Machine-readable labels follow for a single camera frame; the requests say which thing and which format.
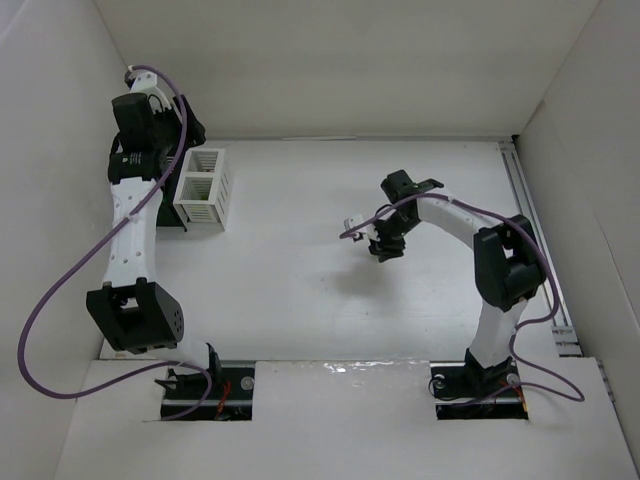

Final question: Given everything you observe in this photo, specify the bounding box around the black slatted container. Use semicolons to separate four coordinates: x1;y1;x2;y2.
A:
156;156;187;231

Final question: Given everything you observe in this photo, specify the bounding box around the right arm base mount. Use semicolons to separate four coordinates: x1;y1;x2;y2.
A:
428;351;529;421

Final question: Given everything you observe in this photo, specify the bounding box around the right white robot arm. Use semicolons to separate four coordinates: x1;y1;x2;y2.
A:
366;197;546;398

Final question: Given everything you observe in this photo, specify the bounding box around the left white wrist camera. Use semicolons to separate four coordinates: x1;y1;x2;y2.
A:
129;72;171;111

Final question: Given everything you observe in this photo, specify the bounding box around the aluminium rail right side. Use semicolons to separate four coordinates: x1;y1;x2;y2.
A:
498;139;584;357

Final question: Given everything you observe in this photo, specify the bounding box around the white slatted container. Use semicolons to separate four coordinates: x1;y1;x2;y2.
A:
173;146;233;231

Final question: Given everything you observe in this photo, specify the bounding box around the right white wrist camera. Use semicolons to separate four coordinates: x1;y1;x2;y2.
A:
342;215;378;242

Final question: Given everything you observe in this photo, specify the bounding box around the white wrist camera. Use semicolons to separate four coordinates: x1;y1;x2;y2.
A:
129;72;171;111
342;215;378;242

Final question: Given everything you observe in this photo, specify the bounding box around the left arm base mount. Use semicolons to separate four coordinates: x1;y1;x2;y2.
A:
155;344;256;422

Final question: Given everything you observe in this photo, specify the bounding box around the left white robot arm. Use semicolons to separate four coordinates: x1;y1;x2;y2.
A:
86;92;222;382

